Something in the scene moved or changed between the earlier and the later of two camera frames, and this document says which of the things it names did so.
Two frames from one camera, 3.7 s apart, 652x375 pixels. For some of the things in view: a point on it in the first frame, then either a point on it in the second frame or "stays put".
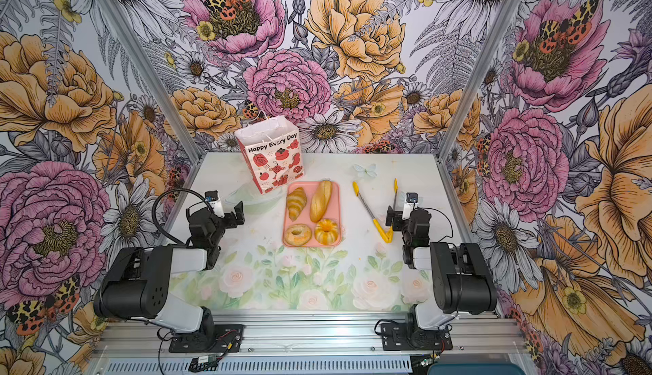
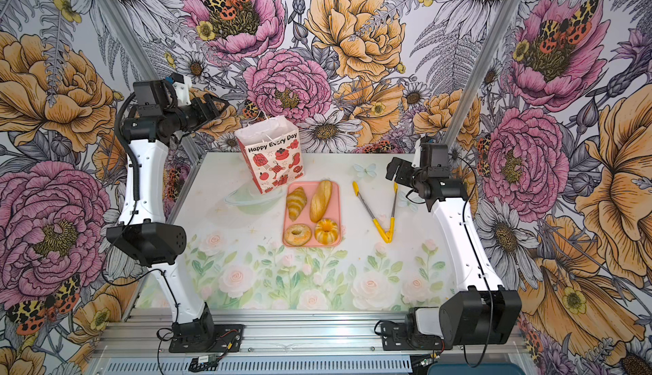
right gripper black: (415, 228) → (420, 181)
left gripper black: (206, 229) → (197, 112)
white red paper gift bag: (272, 148) stays put
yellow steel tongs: (387, 236) stays put
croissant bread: (296, 201) stays put
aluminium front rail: (311, 334) stays put
